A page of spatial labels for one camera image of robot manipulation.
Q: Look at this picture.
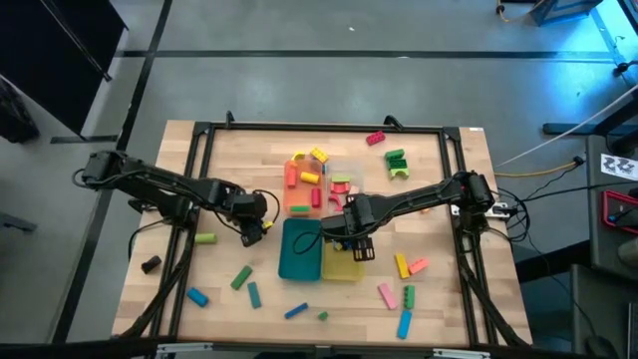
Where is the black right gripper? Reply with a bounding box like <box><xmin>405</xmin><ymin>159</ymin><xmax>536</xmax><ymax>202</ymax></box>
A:
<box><xmin>321</xmin><ymin>192</ymin><xmax>377</xmax><ymax>263</ymax></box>

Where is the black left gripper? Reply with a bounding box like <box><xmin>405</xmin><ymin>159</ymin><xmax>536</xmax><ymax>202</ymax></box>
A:
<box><xmin>229</xmin><ymin>187</ymin><xmax>269</xmax><ymax>248</ymax></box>

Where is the yellow plastic bin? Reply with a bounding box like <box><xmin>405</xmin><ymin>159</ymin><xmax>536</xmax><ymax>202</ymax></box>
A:
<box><xmin>321</xmin><ymin>238</ymin><xmax>367</xmax><ymax>283</ymax></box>

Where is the teal plastic bin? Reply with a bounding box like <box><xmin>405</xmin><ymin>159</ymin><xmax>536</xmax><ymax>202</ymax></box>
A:
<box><xmin>277</xmin><ymin>217</ymin><xmax>325</xmax><ymax>282</ymax></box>

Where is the teal wooden plank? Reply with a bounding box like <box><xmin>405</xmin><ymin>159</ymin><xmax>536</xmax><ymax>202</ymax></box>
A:
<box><xmin>246</xmin><ymin>281</ymin><xmax>262</xmax><ymax>310</ymax></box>

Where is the yellow wooden plank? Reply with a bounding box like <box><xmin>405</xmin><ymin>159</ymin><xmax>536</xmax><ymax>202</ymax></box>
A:
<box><xmin>394</xmin><ymin>252</ymin><xmax>412</xmax><ymax>280</ymax></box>

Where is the pink wooden plank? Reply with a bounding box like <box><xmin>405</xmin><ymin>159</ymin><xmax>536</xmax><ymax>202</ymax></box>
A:
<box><xmin>376</xmin><ymin>282</ymin><xmax>400</xmax><ymax>311</ymax></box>

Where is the blue wooden cylinder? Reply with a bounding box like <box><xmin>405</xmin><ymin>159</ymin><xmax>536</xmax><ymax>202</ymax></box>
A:
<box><xmin>185</xmin><ymin>287</ymin><xmax>210</xmax><ymax>309</ymax></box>

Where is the thin blue wooden stick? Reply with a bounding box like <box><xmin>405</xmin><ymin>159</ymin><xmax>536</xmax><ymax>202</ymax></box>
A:
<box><xmin>283</xmin><ymin>302</ymin><xmax>310</xmax><ymax>320</ymax></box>

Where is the light blue wooden plank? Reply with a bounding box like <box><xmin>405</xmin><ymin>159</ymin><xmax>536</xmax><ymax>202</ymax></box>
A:
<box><xmin>397</xmin><ymin>309</ymin><xmax>414</xmax><ymax>341</ymax></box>

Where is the clear plastic bin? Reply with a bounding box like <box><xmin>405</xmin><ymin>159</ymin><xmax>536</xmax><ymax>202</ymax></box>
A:
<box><xmin>324</xmin><ymin>160</ymin><xmax>365</xmax><ymax>218</ymax></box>

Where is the orange plastic bin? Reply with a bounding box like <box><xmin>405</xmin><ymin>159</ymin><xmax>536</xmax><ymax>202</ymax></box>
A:
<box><xmin>282</xmin><ymin>158</ymin><xmax>326</xmax><ymax>219</ymax></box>

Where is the black stand bar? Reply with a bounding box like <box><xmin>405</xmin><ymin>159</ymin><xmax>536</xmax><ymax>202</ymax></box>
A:
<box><xmin>541</xmin><ymin>97</ymin><xmax>638</xmax><ymax>157</ymax></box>

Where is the grey chair foot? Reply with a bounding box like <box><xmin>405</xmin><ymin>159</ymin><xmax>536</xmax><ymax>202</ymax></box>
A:
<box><xmin>0</xmin><ymin>211</ymin><xmax>39</xmax><ymax>233</ymax></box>

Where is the black side desk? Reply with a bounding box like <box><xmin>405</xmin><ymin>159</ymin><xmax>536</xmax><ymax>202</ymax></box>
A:
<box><xmin>583</xmin><ymin>134</ymin><xmax>638</xmax><ymax>270</ymax></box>

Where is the red case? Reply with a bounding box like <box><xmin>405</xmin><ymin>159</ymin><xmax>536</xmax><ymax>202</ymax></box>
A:
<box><xmin>601</xmin><ymin>188</ymin><xmax>638</xmax><ymax>236</ymax></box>

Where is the black low desk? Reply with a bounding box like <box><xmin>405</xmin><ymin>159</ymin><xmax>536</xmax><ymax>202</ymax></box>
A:
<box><xmin>570</xmin><ymin>263</ymin><xmax>638</xmax><ymax>359</ymax></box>

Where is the black bag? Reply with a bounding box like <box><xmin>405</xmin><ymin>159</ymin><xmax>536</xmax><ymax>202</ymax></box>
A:
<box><xmin>0</xmin><ymin>79</ymin><xmax>41</xmax><ymax>145</ymax></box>

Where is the printed white paper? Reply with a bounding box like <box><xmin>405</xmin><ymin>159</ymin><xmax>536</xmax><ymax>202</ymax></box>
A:
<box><xmin>600</xmin><ymin>153</ymin><xmax>638</xmax><ymax>181</ymax></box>

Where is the black computer mouse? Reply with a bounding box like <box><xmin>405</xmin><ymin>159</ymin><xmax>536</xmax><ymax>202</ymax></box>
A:
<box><xmin>583</xmin><ymin>334</ymin><xmax>619</xmax><ymax>359</ymax></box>

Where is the grey round object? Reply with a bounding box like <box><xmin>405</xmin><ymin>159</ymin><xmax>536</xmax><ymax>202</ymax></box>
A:
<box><xmin>617</xmin><ymin>237</ymin><xmax>638</xmax><ymax>268</ymax></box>

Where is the black partition panel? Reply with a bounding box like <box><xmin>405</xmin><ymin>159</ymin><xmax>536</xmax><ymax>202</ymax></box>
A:
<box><xmin>0</xmin><ymin>0</ymin><xmax>129</xmax><ymax>139</ymax></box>

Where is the blue box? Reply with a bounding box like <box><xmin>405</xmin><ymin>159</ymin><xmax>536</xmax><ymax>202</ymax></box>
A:
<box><xmin>528</xmin><ymin>0</ymin><xmax>604</xmax><ymax>26</ymax></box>

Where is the black tripod clamp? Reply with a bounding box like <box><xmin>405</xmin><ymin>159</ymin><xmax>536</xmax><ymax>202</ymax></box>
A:
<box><xmin>611</xmin><ymin>58</ymin><xmax>638</xmax><ymax>77</ymax></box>

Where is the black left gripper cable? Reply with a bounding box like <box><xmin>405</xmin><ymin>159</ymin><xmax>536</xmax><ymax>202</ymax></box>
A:
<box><xmin>211</xmin><ymin>187</ymin><xmax>282</xmax><ymax>236</ymax></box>

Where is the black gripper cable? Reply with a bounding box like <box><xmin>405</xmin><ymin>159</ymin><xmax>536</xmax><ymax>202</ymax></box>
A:
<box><xmin>211</xmin><ymin>187</ymin><xmax>282</xmax><ymax>236</ymax></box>
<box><xmin>291</xmin><ymin>229</ymin><xmax>325</xmax><ymax>256</ymax></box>

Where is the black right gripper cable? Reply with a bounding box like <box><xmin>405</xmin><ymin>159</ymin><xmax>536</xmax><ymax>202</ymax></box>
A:
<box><xmin>291</xmin><ymin>229</ymin><xmax>325</xmax><ymax>256</ymax></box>

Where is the black aluminium table frame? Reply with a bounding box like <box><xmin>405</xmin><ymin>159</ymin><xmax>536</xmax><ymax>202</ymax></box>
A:
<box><xmin>113</xmin><ymin>119</ymin><xmax>533</xmax><ymax>350</ymax></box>

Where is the silver frame bracket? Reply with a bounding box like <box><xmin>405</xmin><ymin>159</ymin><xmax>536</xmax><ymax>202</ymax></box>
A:
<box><xmin>432</xmin><ymin>347</ymin><xmax>492</xmax><ymax>359</ymax></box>
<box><xmin>156</xmin><ymin>341</ymin><xmax>214</xmax><ymax>359</ymax></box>

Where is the black cable bundle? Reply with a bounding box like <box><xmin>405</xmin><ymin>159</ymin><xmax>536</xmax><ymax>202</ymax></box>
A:
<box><xmin>490</xmin><ymin>179</ymin><xmax>638</xmax><ymax>245</ymax></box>

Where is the yellow cable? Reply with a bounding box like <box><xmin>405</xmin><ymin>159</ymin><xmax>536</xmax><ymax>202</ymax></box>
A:
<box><xmin>494</xmin><ymin>158</ymin><xmax>585</xmax><ymax>179</ymax></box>

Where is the white cable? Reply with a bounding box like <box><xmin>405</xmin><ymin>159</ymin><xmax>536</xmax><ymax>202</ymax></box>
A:
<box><xmin>494</xmin><ymin>84</ymin><xmax>638</xmax><ymax>170</ymax></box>

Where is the orange floor cable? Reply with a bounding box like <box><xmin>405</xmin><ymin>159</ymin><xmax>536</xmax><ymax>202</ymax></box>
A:
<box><xmin>494</xmin><ymin>0</ymin><xmax>547</xmax><ymax>24</ymax></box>

